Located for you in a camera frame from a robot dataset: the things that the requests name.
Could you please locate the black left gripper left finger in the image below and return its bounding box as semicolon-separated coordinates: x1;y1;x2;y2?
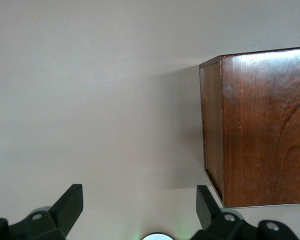
0;184;84;240

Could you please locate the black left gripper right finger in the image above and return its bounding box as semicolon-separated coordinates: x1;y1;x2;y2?
191;184;300;240

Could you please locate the dark brown wooden cabinet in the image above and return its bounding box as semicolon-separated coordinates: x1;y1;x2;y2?
198;45;300;209

